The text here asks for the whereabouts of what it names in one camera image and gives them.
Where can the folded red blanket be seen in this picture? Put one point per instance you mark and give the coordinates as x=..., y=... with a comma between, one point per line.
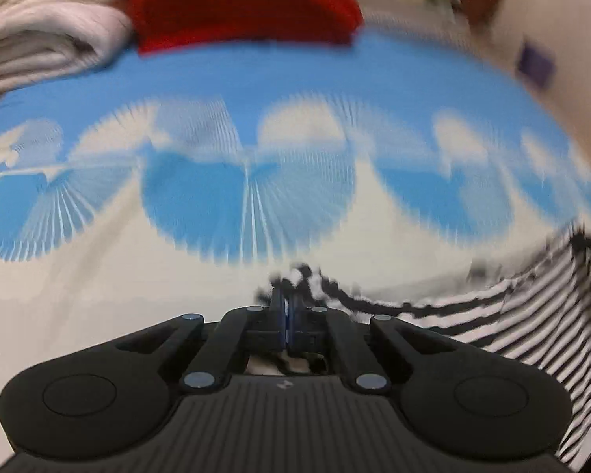
x=241, y=5

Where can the striped and white sweater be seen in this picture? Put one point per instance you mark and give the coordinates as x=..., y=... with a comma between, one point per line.
x=522, y=325

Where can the purple box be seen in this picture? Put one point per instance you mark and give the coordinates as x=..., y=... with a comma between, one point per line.
x=536, y=65

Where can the folded cream blanket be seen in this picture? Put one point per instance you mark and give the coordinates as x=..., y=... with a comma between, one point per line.
x=44, y=19

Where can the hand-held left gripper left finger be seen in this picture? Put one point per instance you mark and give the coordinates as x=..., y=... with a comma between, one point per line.
x=279, y=320

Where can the blue leaf printed bed sheet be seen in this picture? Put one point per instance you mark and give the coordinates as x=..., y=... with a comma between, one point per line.
x=128, y=266

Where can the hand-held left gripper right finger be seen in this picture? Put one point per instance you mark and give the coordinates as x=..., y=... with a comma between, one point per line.
x=295, y=322

